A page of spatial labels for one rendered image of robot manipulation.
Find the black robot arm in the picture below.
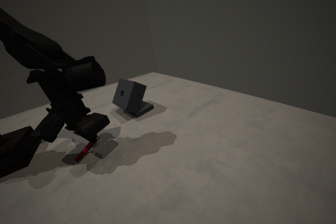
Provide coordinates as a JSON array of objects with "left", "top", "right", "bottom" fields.
[{"left": 0, "top": 8, "right": 106, "bottom": 143}]

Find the dark red peg with white band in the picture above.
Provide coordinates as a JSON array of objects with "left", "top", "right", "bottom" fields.
[{"left": 74, "top": 136, "right": 100, "bottom": 162}]

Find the dark grey sloped panel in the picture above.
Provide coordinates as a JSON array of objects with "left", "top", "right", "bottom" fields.
[{"left": 112, "top": 79, "right": 154, "bottom": 118}]

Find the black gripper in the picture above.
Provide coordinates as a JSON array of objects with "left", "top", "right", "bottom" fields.
[{"left": 50, "top": 91, "right": 110, "bottom": 144}]

